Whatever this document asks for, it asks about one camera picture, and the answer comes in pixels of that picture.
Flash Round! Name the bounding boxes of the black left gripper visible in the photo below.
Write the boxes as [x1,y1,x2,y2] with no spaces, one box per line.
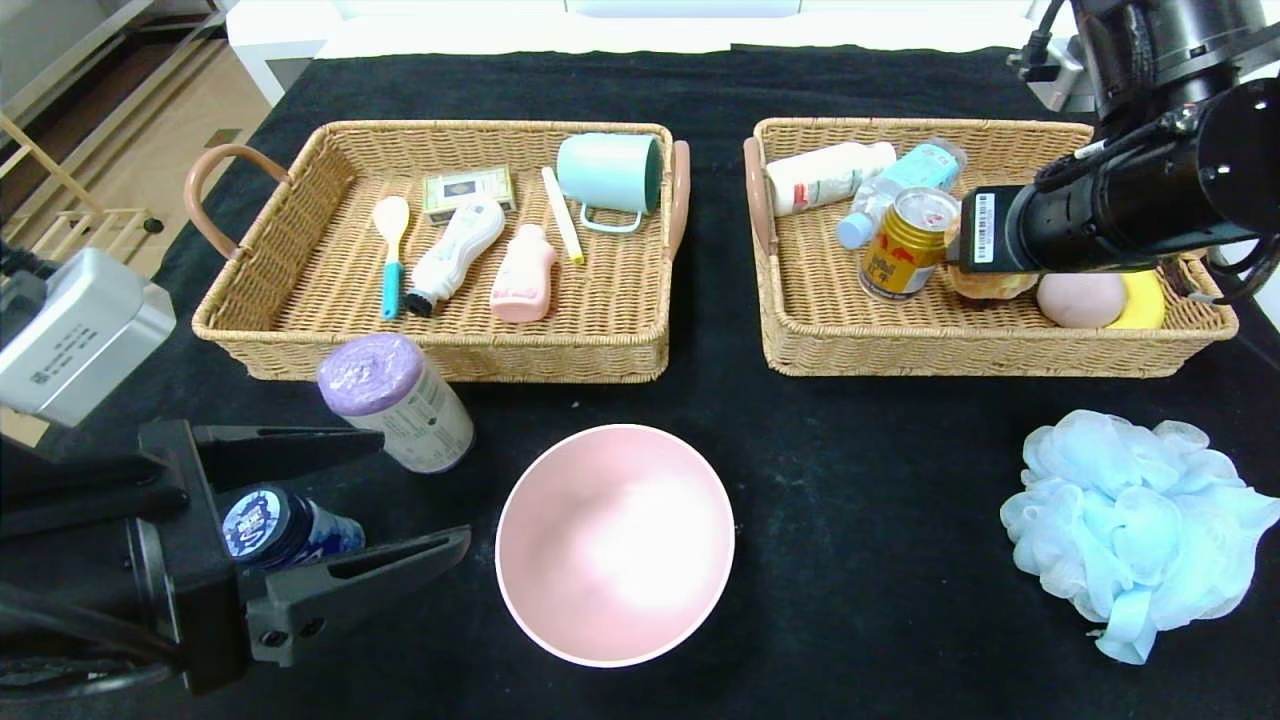
[0,418,473,696]

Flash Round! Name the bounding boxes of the white canister purple top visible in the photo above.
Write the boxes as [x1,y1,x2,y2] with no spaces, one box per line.
[315,333,475,475]

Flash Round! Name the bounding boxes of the yellow drink can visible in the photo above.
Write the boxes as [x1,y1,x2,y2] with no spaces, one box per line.
[858,187,962,302]

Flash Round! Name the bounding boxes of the orange bread bun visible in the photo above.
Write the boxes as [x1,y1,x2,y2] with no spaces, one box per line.
[945,225,1041,301]

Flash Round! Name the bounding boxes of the light blue bath loofah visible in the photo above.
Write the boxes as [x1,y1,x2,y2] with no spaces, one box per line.
[998,410,1280,667]

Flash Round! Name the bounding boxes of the pink bowl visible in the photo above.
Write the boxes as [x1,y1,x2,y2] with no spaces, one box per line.
[495,425,736,669]

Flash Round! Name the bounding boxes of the white bottle black cap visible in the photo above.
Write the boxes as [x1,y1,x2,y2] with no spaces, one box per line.
[405,198,507,320]

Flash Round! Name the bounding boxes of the small pink bottle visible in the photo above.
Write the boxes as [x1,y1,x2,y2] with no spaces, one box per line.
[489,224,558,324]

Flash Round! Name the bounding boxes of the wooden rack with wheels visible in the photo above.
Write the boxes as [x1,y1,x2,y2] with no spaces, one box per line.
[0,112,166,416]

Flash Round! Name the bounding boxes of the small green gold card box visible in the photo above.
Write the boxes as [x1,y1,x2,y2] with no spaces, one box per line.
[422,167,518,225]

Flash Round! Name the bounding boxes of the white stick yellow tip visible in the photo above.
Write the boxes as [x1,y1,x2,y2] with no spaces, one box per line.
[541,167,586,266]

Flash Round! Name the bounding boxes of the teal mug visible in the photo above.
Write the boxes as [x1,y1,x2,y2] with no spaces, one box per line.
[556,133,665,236]

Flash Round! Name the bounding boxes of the white furniture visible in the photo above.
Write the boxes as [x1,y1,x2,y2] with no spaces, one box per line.
[225,0,1041,106]

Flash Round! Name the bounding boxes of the black table cloth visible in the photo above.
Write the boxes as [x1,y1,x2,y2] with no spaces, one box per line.
[0,45,1280,720]

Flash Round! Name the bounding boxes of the white milk bottle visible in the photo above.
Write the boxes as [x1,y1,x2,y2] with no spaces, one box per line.
[765,141,897,218]

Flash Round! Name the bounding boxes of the clear water bottle blue label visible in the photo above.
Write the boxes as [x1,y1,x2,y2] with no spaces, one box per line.
[836,139,968,250]

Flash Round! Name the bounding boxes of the pale pink round fruit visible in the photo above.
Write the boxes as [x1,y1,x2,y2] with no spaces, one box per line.
[1035,272,1128,329]

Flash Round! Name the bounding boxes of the yellow banana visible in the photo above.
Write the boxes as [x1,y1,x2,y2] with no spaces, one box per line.
[1105,270,1167,331]

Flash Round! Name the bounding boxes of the woven wicker basket brown handles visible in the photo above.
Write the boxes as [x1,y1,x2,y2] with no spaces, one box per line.
[742,117,1239,378]
[183,120,692,386]

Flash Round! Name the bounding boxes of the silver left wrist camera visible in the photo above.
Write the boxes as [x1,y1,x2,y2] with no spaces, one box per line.
[0,248,177,429]

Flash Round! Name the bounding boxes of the yellow spoon blue handle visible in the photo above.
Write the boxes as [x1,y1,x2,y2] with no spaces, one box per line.
[374,197,412,322]

